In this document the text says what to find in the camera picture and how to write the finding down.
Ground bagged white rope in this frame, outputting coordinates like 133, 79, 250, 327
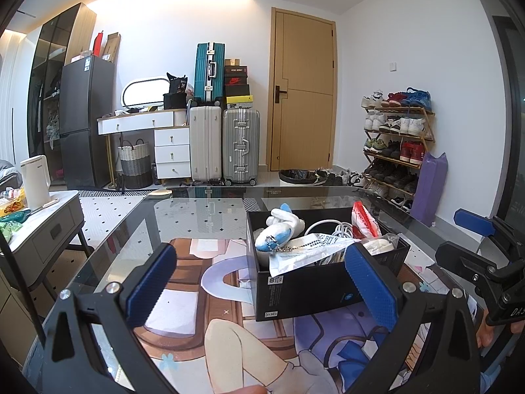
362, 232, 402, 257

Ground red white warmer packet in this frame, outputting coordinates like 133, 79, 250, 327
351, 201, 383, 239

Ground white cable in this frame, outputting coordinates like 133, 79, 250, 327
303, 219, 358, 241

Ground white blue plush toy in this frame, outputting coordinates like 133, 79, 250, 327
255, 203, 305, 252

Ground green medicine packet large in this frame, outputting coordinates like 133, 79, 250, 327
269, 233, 360, 276

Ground person right hand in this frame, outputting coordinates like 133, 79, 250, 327
474, 309, 514, 350

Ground black cardboard box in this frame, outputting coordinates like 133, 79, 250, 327
246, 207, 410, 322

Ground anime printed desk mat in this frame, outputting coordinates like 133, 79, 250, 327
60, 235, 481, 394

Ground purple bag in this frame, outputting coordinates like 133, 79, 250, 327
410, 152, 449, 227

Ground grey side table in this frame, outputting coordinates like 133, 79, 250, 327
9, 190, 94, 298

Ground wooden shoe rack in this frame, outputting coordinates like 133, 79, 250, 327
361, 87, 434, 213

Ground woven laundry basket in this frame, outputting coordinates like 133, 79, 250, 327
118, 139, 153, 189

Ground white electric kettle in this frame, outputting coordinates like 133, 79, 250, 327
20, 155, 51, 211

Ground white drawer desk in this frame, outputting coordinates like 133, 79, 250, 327
98, 109, 190, 181

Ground white suitcase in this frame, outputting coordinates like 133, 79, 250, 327
190, 106, 222, 182

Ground silver suitcase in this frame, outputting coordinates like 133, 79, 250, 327
221, 108, 260, 186

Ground black handbag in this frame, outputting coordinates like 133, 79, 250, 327
163, 73, 188, 109

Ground oval desk mirror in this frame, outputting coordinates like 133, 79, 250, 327
121, 77, 169, 108

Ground wooden door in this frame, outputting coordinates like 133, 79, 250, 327
266, 7, 337, 172

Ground black refrigerator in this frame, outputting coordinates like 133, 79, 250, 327
59, 56, 115, 189

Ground stacked shoe boxes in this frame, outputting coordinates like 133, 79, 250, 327
224, 58, 254, 109

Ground teal suitcase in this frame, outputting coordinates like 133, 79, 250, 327
194, 42, 225, 107

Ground dark glass cabinet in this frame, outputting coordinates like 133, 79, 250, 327
27, 3, 96, 185

